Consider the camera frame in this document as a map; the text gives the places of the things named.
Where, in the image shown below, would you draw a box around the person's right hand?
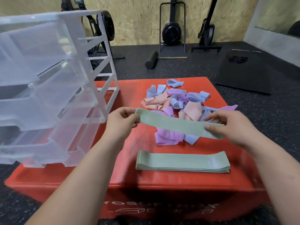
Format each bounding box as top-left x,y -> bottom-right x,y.
203,110 -> 261,151

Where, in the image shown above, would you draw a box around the person's left hand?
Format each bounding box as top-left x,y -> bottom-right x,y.
103,107 -> 140,144

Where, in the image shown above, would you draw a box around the pile of mixed resistance bands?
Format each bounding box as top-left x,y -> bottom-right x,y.
140,79 -> 238,146

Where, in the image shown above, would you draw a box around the green band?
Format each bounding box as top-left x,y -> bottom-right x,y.
135,107 -> 225,140

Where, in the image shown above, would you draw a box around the translucent plastic drawer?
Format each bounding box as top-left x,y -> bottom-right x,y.
0,21 -> 78,87
0,59 -> 99,132
64,122 -> 107,167
0,107 -> 107,168

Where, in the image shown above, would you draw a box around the stack of green bands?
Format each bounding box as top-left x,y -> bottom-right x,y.
135,150 -> 231,173

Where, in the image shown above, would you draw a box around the clear plastic drawer unit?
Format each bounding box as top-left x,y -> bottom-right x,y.
0,10 -> 120,123

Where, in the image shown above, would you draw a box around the person's left forearm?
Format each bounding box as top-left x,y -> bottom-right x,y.
26,136 -> 125,225

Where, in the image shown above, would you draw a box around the person's right forearm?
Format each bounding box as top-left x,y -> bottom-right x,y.
246,136 -> 300,225

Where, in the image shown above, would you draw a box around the red soft plyo box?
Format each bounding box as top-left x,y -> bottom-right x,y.
4,77 -> 270,221

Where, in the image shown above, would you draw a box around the black exercise mat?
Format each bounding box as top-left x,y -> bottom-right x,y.
215,50 -> 273,95

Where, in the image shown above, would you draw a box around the black foam roller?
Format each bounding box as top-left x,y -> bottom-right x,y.
145,51 -> 159,69

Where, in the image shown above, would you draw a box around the black upright rowing machine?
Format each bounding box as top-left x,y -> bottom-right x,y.
191,0 -> 223,53

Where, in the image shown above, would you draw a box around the black ski machine with stand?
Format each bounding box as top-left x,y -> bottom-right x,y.
158,0 -> 188,60

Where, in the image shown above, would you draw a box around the black straps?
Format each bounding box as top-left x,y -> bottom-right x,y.
228,56 -> 249,64

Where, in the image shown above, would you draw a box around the wall mirror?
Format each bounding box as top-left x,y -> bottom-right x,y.
255,0 -> 300,38

